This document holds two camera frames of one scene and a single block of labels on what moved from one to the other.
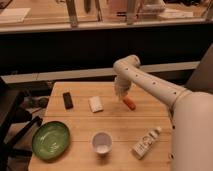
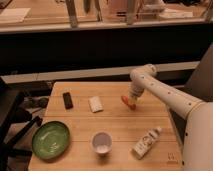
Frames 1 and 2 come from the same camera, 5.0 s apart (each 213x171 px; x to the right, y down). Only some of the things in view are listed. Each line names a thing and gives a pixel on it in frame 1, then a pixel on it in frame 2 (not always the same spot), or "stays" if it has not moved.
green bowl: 51,140 stays
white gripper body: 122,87 -> 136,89
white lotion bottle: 145,143 stays
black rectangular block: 68,103 stays
